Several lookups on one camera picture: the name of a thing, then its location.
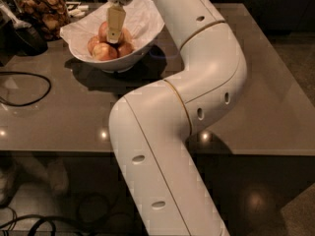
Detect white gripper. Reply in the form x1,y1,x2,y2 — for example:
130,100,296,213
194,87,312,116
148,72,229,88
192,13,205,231
106,0,133,44

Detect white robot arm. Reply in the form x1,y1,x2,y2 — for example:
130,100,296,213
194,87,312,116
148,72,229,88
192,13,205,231
109,0,247,236

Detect right rear apple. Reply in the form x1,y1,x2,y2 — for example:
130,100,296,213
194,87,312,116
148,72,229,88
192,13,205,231
122,28,132,42

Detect white paper bowl liner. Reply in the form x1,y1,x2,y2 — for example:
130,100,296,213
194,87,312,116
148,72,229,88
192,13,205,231
60,0,164,49

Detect far left apple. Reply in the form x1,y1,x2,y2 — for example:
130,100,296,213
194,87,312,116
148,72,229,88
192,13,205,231
88,35,99,54

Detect front right apple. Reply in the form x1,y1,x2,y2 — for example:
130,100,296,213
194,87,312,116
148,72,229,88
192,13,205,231
117,41,134,57

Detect front left apple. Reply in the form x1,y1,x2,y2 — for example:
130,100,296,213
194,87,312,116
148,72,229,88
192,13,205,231
93,42,118,61

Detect white ceramic bowl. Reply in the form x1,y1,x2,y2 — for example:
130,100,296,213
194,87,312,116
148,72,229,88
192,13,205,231
68,39,155,73

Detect small white packets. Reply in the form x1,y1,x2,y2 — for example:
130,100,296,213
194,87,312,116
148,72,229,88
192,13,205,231
67,4,90,18

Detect glass jar of chips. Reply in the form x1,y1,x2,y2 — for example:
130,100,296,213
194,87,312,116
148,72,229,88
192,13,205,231
14,0,70,41

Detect white shoe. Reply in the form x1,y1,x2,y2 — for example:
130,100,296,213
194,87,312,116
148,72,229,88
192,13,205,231
47,158,69,196

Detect black cable on table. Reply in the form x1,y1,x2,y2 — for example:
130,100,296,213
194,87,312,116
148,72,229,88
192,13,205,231
0,71,52,108

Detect black floor cables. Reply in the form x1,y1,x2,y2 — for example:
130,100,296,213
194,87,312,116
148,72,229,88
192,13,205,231
0,180,137,236

